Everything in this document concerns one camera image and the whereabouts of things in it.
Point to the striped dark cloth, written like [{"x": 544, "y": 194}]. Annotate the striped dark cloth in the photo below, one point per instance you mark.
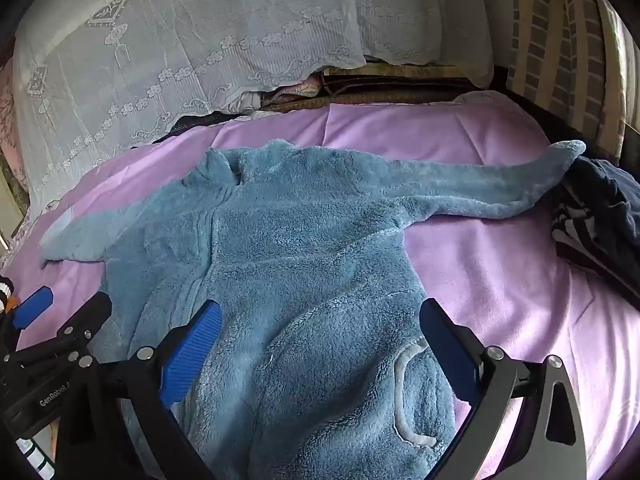
[{"x": 570, "y": 227}]

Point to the pink striped folded cloth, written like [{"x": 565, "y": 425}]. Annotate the pink striped folded cloth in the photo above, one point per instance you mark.
[{"x": 295, "y": 92}]

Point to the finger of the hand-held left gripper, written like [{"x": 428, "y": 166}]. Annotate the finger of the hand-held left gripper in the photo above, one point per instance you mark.
[
  {"x": 92, "y": 317},
  {"x": 32, "y": 306}
]

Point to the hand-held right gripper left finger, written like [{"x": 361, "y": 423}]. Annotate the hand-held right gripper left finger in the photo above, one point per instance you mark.
[{"x": 192, "y": 355}]

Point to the blue fleece jacket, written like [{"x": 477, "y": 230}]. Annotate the blue fleece jacket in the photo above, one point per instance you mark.
[{"x": 300, "y": 285}]

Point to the plaid beige cloth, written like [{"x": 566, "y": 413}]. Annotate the plaid beige cloth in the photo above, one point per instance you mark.
[{"x": 550, "y": 35}]

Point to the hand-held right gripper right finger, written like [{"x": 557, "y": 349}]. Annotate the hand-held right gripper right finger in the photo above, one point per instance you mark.
[{"x": 447, "y": 355}]

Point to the white lace cloth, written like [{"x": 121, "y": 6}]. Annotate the white lace cloth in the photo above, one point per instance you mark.
[{"x": 175, "y": 35}]

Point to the dark navy clothing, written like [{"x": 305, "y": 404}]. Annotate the dark navy clothing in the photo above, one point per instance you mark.
[{"x": 612, "y": 195}]

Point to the black mesh cloth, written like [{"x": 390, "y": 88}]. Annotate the black mesh cloth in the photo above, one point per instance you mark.
[{"x": 205, "y": 121}]

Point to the brown folded blanket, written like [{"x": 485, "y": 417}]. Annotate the brown folded blanket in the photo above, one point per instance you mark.
[{"x": 395, "y": 87}]

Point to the pink bed sheet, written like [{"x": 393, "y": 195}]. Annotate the pink bed sheet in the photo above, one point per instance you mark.
[{"x": 475, "y": 270}]

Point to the pink floral cloth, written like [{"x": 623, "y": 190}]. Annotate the pink floral cloth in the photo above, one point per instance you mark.
[{"x": 10, "y": 120}]

